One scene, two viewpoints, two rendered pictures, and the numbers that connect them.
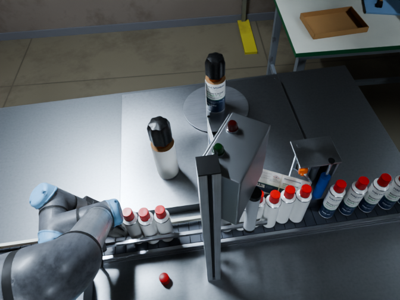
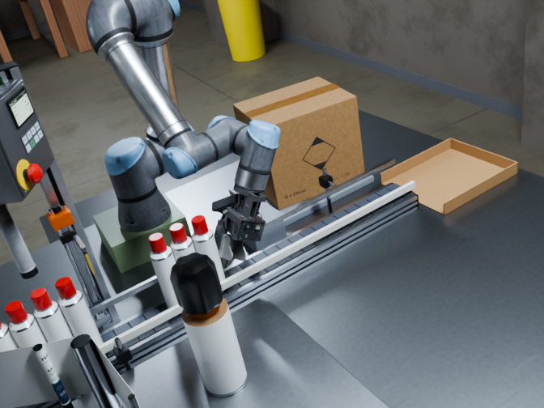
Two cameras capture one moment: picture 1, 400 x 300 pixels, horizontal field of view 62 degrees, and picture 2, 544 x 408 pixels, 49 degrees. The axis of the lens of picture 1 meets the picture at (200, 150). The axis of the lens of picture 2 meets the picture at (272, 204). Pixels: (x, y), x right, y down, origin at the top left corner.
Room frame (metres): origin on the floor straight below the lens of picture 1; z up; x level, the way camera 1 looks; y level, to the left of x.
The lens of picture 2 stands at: (1.66, -0.05, 1.78)
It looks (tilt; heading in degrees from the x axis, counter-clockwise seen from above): 31 degrees down; 157
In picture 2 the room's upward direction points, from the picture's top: 12 degrees counter-clockwise
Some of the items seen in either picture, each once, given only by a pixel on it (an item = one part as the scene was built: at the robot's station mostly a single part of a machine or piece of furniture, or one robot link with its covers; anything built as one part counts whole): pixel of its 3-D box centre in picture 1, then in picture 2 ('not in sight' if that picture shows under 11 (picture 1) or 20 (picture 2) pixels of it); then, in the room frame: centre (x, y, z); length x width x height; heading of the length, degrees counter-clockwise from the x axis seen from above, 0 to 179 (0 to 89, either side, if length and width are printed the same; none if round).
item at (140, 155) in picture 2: not in sight; (131, 166); (0.10, 0.20, 1.09); 0.13 x 0.12 x 0.14; 104
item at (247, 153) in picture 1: (233, 169); (1, 141); (0.43, -0.07, 1.38); 0.17 x 0.10 x 0.19; 149
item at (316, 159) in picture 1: (315, 151); not in sight; (0.64, -0.37, 1.14); 0.14 x 0.11 x 0.01; 94
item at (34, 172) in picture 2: not in sight; (32, 173); (0.51, -0.04, 1.33); 0.04 x 0.03 x 0.04; 149
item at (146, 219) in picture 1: (148, 225); (187, 262); (0.50, 0.19, 0.98); 0.05 x 0.05 x 0.20
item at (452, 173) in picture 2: not in sight; (448, 173); (0.44, 1.03, 0.85); 0.30 x 0.26 x 0.04; 94
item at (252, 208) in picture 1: (251, 211); (10, 234); (0.42, -0.13, 1.18); 0.04 x 0.04 x 0.21
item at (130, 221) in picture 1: (133, 225); (207, 254); (0.50, 0.24, 0.98); 0.05 x 0.05 x 0.20
